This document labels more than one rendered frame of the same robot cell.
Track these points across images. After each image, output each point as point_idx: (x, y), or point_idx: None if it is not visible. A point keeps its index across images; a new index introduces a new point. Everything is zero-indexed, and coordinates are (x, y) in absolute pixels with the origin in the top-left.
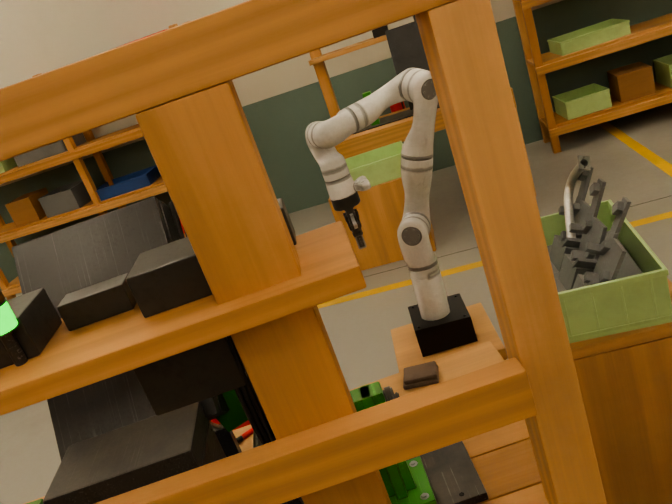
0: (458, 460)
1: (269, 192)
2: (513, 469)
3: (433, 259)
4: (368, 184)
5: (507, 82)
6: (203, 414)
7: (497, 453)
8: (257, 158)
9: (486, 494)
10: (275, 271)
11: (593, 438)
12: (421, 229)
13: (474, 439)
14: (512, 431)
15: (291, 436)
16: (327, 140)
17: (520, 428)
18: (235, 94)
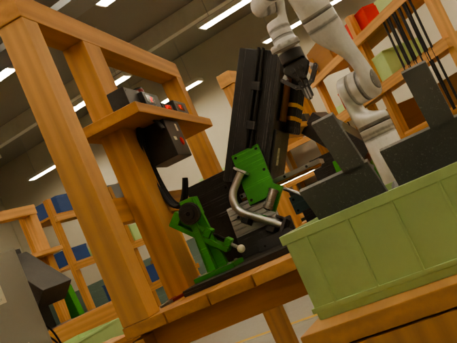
0: (217, 275)
1: (80, 93)
2: (194, 295)
3: (358, 124)
4: (271, 50)
5: (14, 69)
6: (222, 177)
7: (213, 286)
8: (75, 79)
9: (183, 292)
10: None
11: None
12: (337, 91)
13: (237, 275)
14: (225, 283)
15: None
16: (253, 13)
17: (223, 284)
18: (75, 51)
